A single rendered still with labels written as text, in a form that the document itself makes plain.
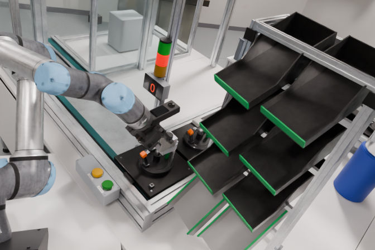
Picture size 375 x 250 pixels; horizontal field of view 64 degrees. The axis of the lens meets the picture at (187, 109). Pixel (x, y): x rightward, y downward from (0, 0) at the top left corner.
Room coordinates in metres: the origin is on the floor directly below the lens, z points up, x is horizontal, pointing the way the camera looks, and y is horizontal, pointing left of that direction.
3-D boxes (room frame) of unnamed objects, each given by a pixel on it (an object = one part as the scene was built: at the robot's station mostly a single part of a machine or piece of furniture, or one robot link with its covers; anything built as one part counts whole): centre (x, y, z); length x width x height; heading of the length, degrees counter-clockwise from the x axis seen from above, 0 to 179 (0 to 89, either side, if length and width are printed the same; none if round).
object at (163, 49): (1.08, 0.15, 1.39); 0.05 x 0.05 x 0.05
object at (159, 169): (0.87, 0.07, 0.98); 0.14 x 0.14 x 0.02
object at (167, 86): (1.08, 0.15, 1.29); 0.12 x 0.05 x 0.25; 53
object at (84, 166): (0.75, 0.27, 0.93); 0.21 x 0.07 x 0.06; 53
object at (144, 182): (0.87, 0.07, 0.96); 0.24 x 0.24 x 0.02; 53
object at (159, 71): (1.08, 0.15, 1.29); 0.05 x 0.05 x 0.05
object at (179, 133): (1.07, -0.09, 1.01); 0.24 x 0.24 x 0.13; 53
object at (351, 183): (1.14, -0.89, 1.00); 0.16 x 0.16 x 0.27
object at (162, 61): (1.08, 0.15, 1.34); 0.05 x 0.05 x 0.05
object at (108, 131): (1.07, 0.29, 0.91); 0.84 x 0.28 x 0.10; 53
